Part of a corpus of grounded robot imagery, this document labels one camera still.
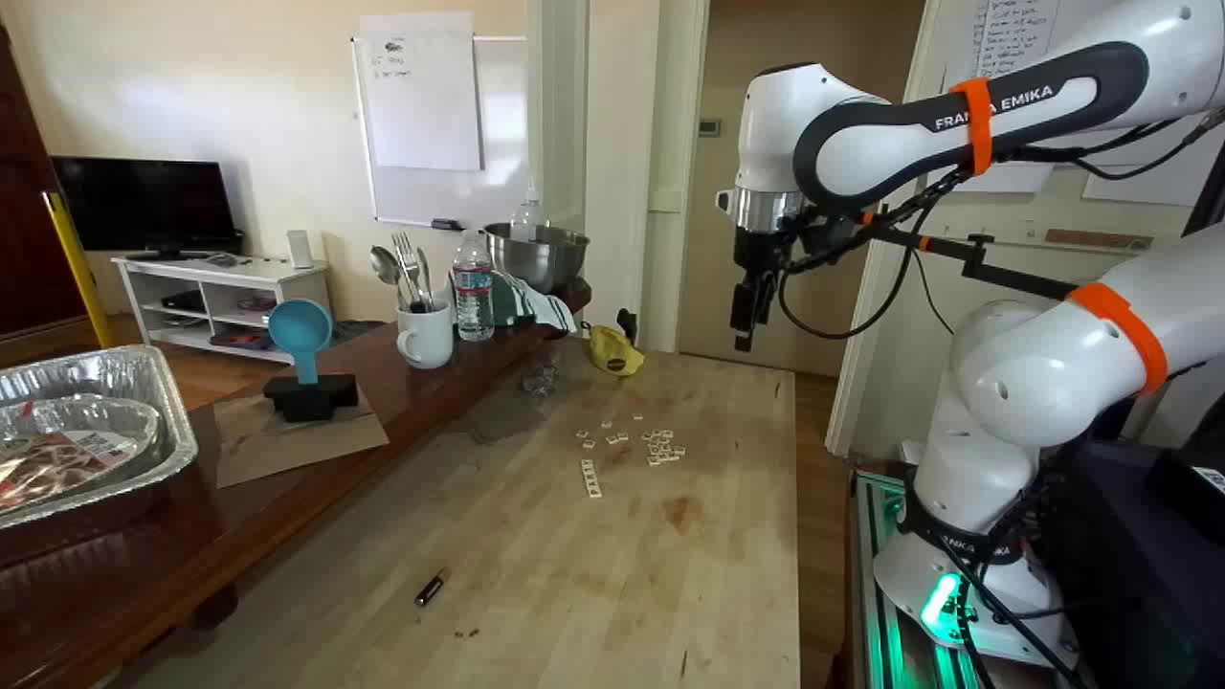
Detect aluminium rail frame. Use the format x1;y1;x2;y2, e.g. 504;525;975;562
846;469;993;689

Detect dark wooden cabinet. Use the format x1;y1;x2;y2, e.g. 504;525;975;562
0;18;86;337

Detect black flat screen television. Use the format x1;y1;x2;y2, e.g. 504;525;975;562
49;155;251;266

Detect black block stand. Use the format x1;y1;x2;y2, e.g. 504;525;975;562
261;372;364;425

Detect white ceramic mug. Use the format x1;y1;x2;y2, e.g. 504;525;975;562
393;300;460;374

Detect metal spoon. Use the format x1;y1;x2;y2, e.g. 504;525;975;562
367;240;407;314
401;231;437;310

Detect white shelf unit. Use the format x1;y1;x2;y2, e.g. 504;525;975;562
113;251;337;367

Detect yellow stick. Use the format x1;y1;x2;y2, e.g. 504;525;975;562
40;187;119;354

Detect aluminium foil tray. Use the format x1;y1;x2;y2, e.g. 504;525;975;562
0;342;202;535

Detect black tripod pole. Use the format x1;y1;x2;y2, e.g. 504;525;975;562
1179;177;1225;244

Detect small black clip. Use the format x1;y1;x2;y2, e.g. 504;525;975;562
411;570;453;613

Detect crumpled clear plastic wrap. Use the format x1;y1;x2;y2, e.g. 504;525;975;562
512;354;576;402

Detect clear plastic water bottle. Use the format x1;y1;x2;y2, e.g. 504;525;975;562
447;234;501;346

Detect white whiteboard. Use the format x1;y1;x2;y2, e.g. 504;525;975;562
349;31;538;234

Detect clear pump sanitizer bottle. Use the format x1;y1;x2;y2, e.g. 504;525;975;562
508;196;547;251

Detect clear plastic packet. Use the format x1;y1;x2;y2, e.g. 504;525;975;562
0;392;166;517

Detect yellow banana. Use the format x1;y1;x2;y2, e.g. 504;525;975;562
581;323;650;387

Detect stainless steel mixing bowl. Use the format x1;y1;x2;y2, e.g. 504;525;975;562
501;222;592;294

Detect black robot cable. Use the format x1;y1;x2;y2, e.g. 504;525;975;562
772;120;1225;346

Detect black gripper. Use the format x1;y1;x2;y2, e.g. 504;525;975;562
728;225;788;356

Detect beige door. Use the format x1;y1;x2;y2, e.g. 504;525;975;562
670;0;932;374

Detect black controller box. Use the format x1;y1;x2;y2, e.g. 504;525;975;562
1038;425;1225;689

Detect white flip chart paper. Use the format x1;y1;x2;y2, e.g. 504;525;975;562
356;9;485;177

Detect dark brown wooden table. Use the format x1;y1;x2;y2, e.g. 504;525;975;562
0;310;598;689

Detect green striped white towel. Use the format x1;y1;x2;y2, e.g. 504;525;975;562
485;266;581;342

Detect white handwritten wall paper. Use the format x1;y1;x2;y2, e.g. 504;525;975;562
943;0;1114;201
1081;127;1225;211

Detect brown cardboard sheet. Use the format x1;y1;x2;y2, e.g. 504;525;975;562
207;381;393;494

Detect black mount rod orange ties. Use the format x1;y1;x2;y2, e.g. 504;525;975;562
876;222;1086;307

